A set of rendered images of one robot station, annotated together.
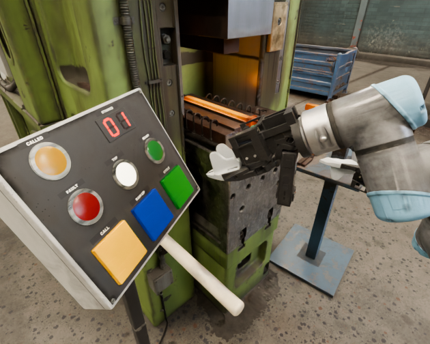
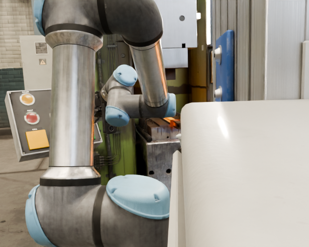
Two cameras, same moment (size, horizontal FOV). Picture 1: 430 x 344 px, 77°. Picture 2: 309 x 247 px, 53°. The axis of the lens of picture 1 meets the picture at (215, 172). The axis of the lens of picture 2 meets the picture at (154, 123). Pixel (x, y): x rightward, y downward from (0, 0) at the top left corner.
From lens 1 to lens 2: 1.01 m
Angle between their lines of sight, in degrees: 39
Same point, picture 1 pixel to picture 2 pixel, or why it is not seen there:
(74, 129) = (42, 92)
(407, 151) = (114, 91)
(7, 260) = not seen: hidden behind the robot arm
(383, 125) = (111, 82)
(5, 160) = (13, 93)
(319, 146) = (104, 96)
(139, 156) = not seen: hidden behind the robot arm
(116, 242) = (36, 134)
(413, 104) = (115, 73)
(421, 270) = not seen: outside the picture
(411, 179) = (111, 101)
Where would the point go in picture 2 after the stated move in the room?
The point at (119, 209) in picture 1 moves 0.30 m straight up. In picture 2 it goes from (45, 126) to (38, 50)
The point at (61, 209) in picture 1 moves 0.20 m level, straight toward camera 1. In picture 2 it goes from (22, 114) to (1, 121)
